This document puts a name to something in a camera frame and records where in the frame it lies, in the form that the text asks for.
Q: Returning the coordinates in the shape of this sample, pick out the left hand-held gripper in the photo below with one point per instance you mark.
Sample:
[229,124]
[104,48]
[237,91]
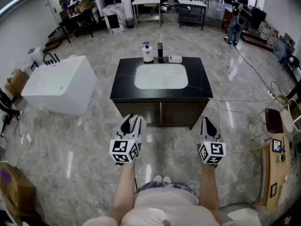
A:
[122,149]

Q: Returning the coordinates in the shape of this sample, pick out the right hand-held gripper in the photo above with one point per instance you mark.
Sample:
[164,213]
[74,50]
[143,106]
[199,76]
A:
[212,152]

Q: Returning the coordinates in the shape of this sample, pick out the person's left forearm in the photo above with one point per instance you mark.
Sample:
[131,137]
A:
[123,187]

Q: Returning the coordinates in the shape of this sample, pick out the person's right forearm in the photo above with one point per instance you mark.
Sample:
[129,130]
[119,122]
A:
[209,187]

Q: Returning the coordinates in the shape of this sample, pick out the black vanity sink cabinet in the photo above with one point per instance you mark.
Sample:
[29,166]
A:
[124,83]

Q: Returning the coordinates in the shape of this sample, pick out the white sink basin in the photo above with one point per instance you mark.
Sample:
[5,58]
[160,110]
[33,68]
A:
[161,76]

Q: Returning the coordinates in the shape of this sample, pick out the white soap pump bottle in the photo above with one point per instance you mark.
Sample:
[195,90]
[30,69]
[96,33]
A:
[147,54]

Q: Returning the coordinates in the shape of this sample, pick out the dark wooden vanity cabinet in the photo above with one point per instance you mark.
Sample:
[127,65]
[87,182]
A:
[174,113]

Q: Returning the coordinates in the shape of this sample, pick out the person's white shoes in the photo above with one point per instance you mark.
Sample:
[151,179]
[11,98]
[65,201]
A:
[161,179]

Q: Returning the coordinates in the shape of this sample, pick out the brown seat chair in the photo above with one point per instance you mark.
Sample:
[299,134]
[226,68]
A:
[274,121]

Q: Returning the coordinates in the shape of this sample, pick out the person's plaid trousers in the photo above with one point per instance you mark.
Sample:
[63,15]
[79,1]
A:
[164,185]

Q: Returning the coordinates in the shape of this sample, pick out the white power strip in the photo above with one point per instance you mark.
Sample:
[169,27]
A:
[271,94]

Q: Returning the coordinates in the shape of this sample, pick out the light wooden side table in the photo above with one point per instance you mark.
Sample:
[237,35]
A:
[277,173]

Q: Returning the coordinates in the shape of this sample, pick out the white soap dish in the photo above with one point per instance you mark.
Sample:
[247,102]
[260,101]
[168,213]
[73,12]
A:
[175,59]

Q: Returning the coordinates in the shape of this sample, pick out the white bathtub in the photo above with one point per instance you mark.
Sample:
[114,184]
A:
[58,86]

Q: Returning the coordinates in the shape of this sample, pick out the person's light shirt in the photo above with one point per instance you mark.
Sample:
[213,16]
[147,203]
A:
[164,208]

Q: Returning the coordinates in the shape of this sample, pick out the black mesh trash bin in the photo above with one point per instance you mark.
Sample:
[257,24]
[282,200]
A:
[129,23]

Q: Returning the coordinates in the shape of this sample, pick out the black bathtub faucet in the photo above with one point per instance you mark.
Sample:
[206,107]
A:
[50,59]

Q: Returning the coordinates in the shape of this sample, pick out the marble pattern cabinet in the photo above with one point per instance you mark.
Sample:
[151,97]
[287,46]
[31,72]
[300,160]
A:
[115,18]

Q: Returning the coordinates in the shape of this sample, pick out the white round bin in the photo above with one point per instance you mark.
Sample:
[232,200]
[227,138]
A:
[35,53]

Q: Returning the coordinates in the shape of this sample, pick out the black cluttered desk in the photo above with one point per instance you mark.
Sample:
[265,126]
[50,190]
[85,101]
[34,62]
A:
[75,20]

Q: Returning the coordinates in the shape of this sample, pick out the open cardboard box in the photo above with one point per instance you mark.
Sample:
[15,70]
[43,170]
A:
[16,82]

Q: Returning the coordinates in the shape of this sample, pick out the black office chair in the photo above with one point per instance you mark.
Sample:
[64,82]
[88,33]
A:
[7,109]

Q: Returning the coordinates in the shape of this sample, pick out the large cardboard box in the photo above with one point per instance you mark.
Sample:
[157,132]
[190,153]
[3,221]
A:
[16,189]

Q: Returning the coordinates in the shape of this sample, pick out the white wooden frame chair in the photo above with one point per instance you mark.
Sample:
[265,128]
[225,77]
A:
[288,116]

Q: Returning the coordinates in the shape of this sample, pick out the small black picture frame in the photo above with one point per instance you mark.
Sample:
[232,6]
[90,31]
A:
[273,189]

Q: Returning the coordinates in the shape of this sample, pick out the stainless steel work table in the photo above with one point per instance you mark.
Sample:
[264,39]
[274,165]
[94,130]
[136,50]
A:
[146,2]

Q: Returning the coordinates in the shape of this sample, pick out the black frame table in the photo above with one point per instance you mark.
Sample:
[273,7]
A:
[191,5]

